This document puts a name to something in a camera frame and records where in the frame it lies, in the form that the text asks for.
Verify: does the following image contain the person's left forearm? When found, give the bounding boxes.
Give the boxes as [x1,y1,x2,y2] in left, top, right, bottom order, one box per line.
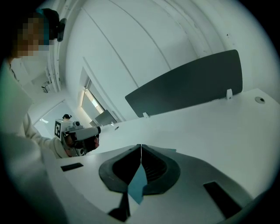
[23,112,67,159]

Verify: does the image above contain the grey ceiling box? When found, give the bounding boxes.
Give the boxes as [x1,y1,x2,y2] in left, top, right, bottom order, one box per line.
[41,81,52,94]

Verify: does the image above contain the person's head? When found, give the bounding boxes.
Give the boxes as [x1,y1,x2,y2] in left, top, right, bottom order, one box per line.
[6,8,61,59]

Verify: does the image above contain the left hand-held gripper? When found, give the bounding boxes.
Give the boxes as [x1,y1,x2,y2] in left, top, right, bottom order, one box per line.
[53,118,102,157]

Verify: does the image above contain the person's left hand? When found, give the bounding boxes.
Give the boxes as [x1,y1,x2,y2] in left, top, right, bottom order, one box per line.
[66,133,100,152]

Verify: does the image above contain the window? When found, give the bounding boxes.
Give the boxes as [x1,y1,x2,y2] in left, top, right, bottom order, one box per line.
[81,88,105,114]

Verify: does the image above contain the black head-mounted camera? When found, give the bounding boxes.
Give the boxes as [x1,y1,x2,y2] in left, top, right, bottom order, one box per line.
[56,17,67,42]

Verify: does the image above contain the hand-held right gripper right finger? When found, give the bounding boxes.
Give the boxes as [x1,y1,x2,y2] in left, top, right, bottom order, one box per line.
[130,143,254,224]

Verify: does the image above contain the person's beige sweatshirt torso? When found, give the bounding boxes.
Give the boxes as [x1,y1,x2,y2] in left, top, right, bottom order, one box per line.
[0,56,57,224]

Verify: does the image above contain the blue notebook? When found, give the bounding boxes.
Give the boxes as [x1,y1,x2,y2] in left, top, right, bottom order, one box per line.
[127,145,177,206]

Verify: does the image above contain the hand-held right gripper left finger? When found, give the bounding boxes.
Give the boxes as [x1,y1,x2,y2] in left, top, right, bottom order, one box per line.
[43,143,142,224]

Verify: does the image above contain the black divider panel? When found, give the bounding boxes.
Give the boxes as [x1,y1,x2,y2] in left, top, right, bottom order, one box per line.
[94,109,118,127]
[124,49,243,119]

